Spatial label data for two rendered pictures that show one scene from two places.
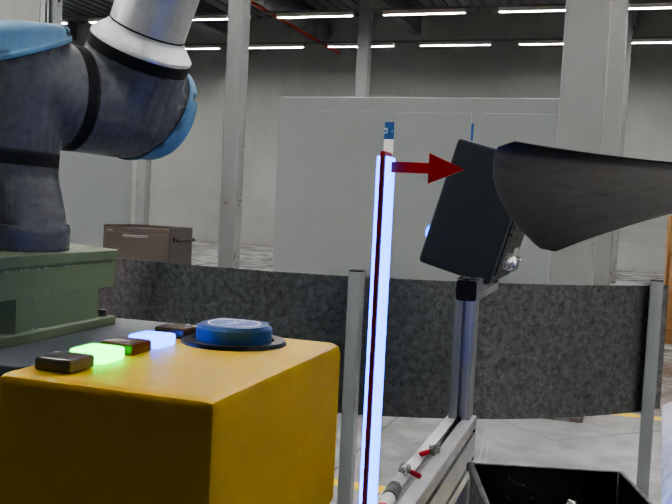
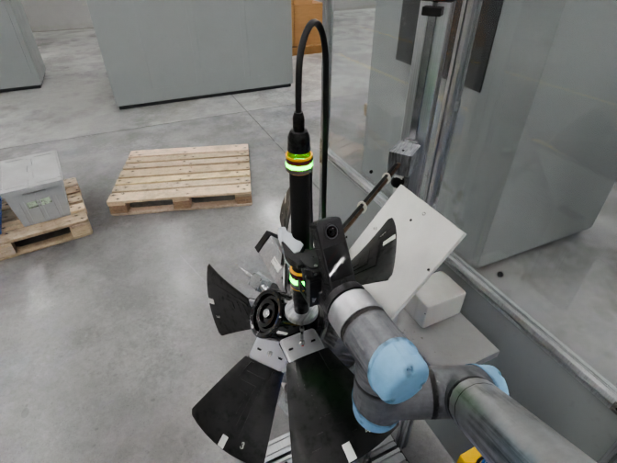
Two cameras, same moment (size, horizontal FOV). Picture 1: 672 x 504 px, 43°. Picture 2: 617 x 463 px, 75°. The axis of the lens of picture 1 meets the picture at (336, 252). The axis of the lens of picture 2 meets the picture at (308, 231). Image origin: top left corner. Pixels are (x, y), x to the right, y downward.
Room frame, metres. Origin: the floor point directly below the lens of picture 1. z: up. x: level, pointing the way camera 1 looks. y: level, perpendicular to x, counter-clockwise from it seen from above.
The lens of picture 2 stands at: (0.96, 0.06, 1.94)
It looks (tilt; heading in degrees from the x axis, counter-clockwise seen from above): 37 degrees down; 227
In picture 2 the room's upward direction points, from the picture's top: straight up
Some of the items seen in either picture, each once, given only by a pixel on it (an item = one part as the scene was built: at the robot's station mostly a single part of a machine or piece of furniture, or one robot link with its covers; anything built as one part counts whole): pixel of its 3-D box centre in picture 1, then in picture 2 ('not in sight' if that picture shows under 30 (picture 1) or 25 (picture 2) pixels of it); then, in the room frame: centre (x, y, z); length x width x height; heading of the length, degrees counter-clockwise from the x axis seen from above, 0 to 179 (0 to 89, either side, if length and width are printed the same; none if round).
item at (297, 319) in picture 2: not in sight; (303, 293); (0.57, -0.37, 1.34); 0.09 x 0.07 x 0.10; 17
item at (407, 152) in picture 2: not in sight; (404, 157); (-0.02, -0.55, 1.39); 0.10 x 0.07 x 0.09; 17
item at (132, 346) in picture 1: (126, 346); not in sight; (0.40, 0.10, 1.08); 0.02 x 0.02 x 0.01; 72
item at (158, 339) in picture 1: (152, 339); not in sight; (0.43, 0.09, 1.08); 0.02 x 0.02 x 0.01; 72
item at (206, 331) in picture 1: (234, 336); not in sight; (0.45, 0.05, 1.08); 0.04 x 0.04 x 0.02
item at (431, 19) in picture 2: not in sight; (414, 123); (-0.07, -0.57, 1.48); 0.05 x 0.03 x 0.62; 107
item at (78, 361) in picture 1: (64, 361); not in sight; (0.36, 0.11, 1.08); 0.02 x 0.02 x 0.01; 72
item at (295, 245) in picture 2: not in sight; (287, 250); (0.61, -0.37, 1.48); 0.09 x 0.03 x 0.06; 84
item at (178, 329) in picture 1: (176, 330); not in sight; (0.46, 0.08, 1.08); 0.02 x 0.02 x 0.01; 72
